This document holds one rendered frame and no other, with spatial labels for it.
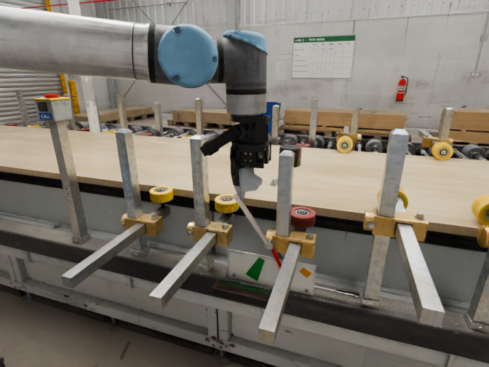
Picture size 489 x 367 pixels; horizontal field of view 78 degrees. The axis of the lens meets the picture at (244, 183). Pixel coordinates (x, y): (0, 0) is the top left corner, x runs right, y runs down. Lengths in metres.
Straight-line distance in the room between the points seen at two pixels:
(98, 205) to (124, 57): 1.03
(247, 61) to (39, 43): 0.35
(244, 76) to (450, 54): 7.41
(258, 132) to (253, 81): 0.11
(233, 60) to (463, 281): 0.95
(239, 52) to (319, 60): 7.32
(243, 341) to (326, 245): 0.65
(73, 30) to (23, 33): 0.06
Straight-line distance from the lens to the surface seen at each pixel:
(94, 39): 0.53
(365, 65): 7.85
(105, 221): 1.49
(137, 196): 1.04
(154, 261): 1.08
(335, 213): 0.97
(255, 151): 0.67
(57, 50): 0.54
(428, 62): 7.90
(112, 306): 1.81
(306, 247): 0.84
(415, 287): 0.61
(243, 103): 0.66
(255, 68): 0.66
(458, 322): 1.00
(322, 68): 7.93
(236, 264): 0.94
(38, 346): 2.01
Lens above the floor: 1.29
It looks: 20 degrees down
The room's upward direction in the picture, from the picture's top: straight up
